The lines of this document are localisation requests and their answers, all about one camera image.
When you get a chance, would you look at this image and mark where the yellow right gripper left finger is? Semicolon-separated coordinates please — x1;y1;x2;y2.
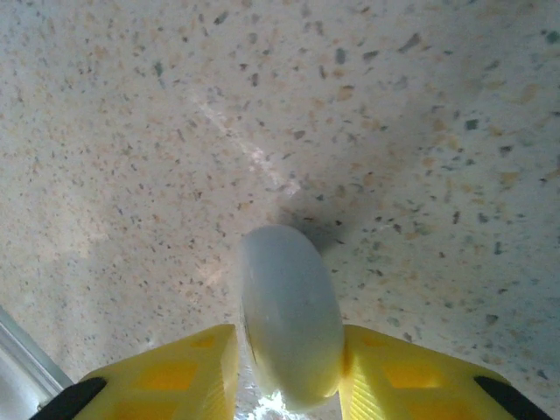
29;323;241;420

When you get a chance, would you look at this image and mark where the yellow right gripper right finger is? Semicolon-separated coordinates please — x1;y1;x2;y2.
339;324;556;420

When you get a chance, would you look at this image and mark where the white earbud charging case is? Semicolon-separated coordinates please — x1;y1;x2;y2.
239;225;347;412

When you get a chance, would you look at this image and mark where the long aluminium base rail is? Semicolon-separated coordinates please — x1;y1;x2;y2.
0;304;75;420

